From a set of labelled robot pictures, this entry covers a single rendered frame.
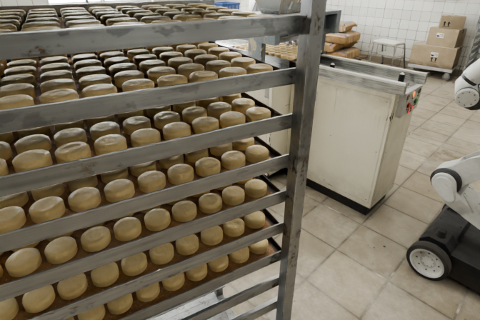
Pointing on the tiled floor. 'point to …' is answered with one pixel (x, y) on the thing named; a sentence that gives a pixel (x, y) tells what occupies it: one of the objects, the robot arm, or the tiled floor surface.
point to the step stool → (389, 51)
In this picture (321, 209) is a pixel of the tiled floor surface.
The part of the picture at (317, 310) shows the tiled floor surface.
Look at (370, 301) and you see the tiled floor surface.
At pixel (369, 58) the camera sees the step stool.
